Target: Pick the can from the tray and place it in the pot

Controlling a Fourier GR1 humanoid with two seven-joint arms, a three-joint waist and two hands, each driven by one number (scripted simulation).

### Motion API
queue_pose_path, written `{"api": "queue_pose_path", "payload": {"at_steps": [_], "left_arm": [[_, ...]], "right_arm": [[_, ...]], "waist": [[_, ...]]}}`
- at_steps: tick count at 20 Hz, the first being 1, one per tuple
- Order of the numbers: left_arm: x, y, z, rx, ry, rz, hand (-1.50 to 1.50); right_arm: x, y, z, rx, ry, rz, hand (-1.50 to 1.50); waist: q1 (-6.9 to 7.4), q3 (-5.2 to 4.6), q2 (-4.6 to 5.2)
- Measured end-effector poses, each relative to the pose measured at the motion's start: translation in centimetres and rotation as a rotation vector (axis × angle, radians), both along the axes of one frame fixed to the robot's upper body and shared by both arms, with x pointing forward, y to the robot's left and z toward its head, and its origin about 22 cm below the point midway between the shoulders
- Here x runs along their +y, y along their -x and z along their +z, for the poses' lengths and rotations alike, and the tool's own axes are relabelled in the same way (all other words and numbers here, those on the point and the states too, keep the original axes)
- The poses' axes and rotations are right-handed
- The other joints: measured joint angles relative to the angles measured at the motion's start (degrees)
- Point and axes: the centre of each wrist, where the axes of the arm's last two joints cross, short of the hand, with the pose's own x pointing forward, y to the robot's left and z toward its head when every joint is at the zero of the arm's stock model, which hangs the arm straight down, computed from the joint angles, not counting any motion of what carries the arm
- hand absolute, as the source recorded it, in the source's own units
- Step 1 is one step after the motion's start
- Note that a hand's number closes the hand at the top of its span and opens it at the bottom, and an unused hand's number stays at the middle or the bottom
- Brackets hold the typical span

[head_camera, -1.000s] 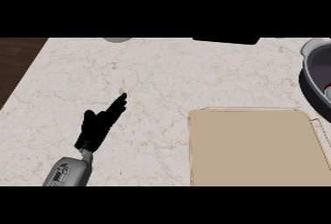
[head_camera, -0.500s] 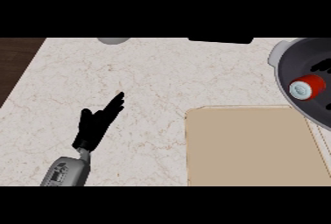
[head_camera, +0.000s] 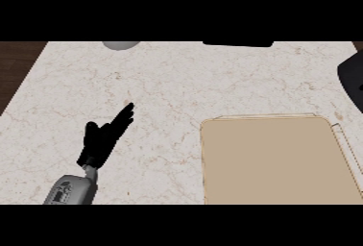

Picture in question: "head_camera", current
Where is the black flat appliance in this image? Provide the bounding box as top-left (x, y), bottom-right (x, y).
top-left (201, 40), bottom-right (274, 48)

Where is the beige tray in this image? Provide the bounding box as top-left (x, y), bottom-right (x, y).
top-left (199, 112), bottom-right (363, 206)

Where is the black pot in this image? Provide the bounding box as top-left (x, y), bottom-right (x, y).
top-left (336, 51), bottom-right (363, 113)

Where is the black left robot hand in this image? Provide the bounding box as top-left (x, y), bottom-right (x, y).
top-left (75, 102), bottom-right (136, 170)

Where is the grey round object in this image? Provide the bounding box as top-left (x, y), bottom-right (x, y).
top-left (102, 40), bottom-right (142, 51)

